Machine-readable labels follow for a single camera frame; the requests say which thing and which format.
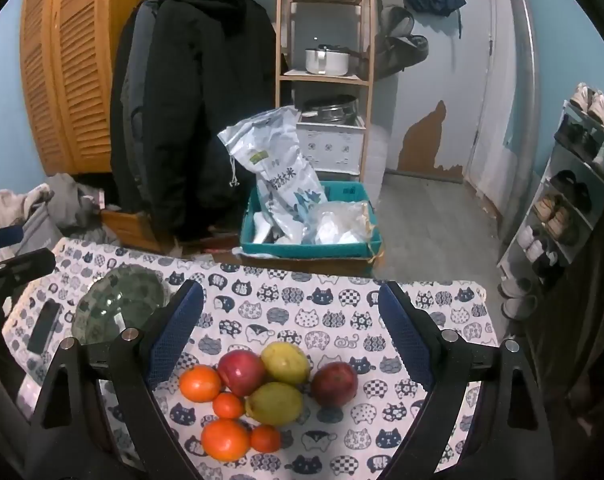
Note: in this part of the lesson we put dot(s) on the red apple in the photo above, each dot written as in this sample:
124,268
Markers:
334,383
241,372

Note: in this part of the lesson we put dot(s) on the grey shoe rack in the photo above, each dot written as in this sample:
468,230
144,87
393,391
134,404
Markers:
546,170

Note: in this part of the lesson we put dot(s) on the grey hanging jacket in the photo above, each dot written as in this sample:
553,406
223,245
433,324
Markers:
134,90

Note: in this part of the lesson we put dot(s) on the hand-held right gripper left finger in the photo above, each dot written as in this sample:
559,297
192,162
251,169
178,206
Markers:
174,330

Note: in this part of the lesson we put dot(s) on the wooden shelf unit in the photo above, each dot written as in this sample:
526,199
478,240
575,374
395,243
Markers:
366,60

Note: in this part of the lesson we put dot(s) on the grey clothes pile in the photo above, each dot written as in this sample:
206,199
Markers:
74,200

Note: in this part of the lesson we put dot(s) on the white printed rice bag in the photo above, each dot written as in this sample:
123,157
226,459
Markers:
272,160

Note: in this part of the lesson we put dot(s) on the clear plastic bag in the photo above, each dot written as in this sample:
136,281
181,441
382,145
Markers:
339,222

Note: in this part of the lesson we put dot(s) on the dark cloth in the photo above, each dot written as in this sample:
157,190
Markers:
591,360

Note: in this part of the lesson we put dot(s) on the black phone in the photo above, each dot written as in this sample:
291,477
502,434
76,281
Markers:
44,327

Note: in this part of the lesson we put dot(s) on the black hanging pans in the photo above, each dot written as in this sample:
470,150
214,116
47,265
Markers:
396,45

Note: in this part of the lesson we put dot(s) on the white door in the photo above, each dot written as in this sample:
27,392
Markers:
501,85

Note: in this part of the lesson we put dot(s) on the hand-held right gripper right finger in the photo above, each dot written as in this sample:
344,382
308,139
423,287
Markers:
406,332

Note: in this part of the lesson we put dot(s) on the shoe rack with shoes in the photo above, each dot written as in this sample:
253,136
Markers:
556,215

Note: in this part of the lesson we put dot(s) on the yellow green apple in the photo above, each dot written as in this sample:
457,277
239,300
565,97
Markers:
285,363
274,403

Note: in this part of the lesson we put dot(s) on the green glass bowl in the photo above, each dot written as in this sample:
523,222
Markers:
119,305

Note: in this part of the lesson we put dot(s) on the small orange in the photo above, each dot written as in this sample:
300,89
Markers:
228,405
265,438

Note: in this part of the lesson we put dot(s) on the cat print tablecloth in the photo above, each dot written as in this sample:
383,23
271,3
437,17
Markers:
332,320

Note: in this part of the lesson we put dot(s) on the steel pot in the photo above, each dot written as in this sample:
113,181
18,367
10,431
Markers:
329,107

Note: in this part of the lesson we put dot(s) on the teal cardboard box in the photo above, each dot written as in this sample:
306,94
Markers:
309,249

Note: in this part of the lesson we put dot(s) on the black hanging coat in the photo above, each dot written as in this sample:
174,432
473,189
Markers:
202,100

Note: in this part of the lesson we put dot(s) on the wooden louvred door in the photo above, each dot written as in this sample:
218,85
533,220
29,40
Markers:
67,60

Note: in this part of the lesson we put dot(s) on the white patterned storage box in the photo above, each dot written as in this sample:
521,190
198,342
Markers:
332,145

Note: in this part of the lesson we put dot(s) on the large orange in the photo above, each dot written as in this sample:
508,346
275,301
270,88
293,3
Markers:
200,383
226,439

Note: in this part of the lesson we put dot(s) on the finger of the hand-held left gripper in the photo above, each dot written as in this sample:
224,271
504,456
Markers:
2,239
27,262

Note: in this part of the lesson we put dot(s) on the white enamel pot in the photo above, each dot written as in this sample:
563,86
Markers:
327,60

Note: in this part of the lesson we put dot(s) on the white garment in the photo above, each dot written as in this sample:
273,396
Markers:
2,205

